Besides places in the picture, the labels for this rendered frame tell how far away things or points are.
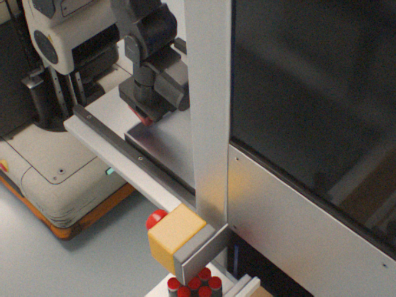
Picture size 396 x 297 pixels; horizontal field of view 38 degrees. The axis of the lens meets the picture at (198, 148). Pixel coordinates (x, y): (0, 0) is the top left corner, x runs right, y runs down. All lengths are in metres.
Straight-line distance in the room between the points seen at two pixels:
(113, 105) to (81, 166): 0.71
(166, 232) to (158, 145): 0.32
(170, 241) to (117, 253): 1.20
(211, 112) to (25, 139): 1.39
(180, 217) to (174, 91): 0.21
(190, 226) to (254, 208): 0.12
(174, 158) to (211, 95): 0.45
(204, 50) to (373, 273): 0.30
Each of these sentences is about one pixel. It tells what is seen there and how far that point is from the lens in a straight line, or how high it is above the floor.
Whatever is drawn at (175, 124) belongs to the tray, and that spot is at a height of 0.88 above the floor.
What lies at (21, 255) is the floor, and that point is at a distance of 2.09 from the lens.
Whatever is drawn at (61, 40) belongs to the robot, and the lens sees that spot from 1.52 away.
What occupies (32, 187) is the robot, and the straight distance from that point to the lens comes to 1.90.
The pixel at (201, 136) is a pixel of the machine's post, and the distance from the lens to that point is 0.72.
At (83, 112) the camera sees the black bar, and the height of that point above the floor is 0.90.
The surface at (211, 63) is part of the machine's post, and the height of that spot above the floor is 1.32.
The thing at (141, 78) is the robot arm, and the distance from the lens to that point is 0.97.
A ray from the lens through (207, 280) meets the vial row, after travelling 0.90.
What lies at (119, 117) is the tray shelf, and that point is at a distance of 1.17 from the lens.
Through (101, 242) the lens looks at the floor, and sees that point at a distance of 2.04.
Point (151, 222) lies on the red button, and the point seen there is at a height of 1.01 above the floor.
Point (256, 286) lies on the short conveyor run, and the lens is 0.85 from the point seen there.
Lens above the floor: 1.73
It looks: 50 degrees down
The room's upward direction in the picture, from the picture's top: 3 degrees counter-clockwise
